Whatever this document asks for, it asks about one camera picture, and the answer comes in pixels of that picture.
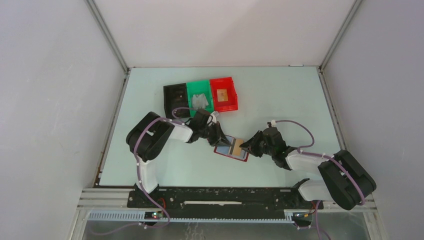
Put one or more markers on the orange card in red bin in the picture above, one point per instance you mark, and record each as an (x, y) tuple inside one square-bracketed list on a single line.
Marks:
[(222, 95)]

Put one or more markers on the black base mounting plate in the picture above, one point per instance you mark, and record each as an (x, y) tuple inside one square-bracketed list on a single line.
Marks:
[(223, 203)]

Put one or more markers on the orange tan credit card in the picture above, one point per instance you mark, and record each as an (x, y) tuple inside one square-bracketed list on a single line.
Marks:
[(236, 150)]

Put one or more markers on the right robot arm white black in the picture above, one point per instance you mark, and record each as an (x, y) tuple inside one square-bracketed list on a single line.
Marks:
[(343, 178)]

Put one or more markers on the red plastic bin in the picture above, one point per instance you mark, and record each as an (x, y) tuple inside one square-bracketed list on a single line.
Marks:
[(224, 83)]

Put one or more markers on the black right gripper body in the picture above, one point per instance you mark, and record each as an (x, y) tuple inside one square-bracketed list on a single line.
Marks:
[(269, 151)]

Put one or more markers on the red leather card holder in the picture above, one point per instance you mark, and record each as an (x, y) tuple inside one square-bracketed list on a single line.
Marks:
[(243, 158)]

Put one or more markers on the aluminium frame rail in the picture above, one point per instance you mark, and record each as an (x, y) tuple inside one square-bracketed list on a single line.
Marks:
[(104, 198)]

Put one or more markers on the black plastic bin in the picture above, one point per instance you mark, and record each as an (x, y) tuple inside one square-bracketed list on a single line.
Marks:
[(175, 96)]

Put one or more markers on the green plastic bin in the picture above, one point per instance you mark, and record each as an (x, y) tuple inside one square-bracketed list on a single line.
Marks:
[(199, 87)]

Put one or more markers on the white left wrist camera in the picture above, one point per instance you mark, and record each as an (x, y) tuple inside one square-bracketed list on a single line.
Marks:
[(213, 117)]

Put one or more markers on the grey card in green bin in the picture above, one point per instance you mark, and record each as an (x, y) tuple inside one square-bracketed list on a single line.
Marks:
[(199, 101)]

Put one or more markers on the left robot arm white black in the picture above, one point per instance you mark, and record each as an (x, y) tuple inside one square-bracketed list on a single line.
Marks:
[(148, 138)]

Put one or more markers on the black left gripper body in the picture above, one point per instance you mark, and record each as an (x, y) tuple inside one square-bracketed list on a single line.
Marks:
[(203, 130)]

